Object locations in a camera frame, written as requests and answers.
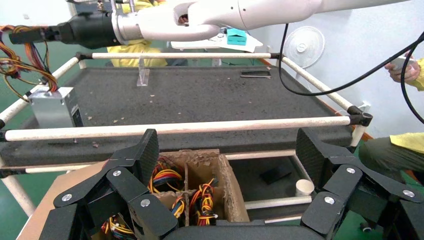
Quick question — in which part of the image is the white fan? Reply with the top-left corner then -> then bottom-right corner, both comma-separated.
283,25 -> 326,70

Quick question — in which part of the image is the bystander hand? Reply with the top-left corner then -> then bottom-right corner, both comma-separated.
384,54 -> 422,84

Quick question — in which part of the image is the black cable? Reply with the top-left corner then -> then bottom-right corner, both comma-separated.
400,43 -> 424,125
278,23 -> 424,98

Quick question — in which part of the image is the black flat block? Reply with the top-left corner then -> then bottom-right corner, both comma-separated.
259,165 -> 293,185

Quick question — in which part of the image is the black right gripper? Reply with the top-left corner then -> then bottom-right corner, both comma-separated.
8,13 -> 119,50

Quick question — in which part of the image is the black flat tray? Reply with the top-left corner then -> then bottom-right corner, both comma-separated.
240,70 -> 272,80

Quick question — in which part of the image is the black shelf mat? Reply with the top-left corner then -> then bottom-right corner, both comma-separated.
228,155 -> 312,203

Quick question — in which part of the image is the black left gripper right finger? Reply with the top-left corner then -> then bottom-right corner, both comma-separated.
295,127 -> 424,240

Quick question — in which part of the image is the white cup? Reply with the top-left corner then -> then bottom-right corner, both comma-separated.
295,179 -> 316,198

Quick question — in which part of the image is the black foam table mat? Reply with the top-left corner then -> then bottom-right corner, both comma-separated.
0,66 -> 354,167

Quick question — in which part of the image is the white handheld device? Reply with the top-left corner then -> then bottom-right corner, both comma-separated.
390,55 -> 416,71

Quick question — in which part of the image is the person with dark trousers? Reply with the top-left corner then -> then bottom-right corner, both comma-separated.
358,132 -> 424,186

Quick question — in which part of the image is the clear acrylic sign holder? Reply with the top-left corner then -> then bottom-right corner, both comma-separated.
136,54 -> 151,88

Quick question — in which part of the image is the teal box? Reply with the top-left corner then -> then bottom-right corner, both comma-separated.
226,28 -> 248,47

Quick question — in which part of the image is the brown cardboard divider box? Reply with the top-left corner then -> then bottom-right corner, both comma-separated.
16,149 -> 251,240

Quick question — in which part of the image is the power supply with coloured wires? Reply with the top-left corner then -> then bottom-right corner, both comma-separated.
0,24 -> 84,129
171,195 -> 187,220
100,215 -> 136,240
148,156 -> 185,195
190,178 -> 220,227

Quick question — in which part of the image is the yellow sleeved forearm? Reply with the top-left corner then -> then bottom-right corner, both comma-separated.
408,57 -> 424,92

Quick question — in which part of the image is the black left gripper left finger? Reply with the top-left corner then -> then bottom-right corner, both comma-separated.
39,128 -> 180,240

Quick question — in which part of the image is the seated person in yellow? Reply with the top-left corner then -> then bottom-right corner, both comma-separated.
106,0 -> 190,68

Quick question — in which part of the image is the white desk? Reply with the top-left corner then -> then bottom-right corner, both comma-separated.
170,31 -> 265,52

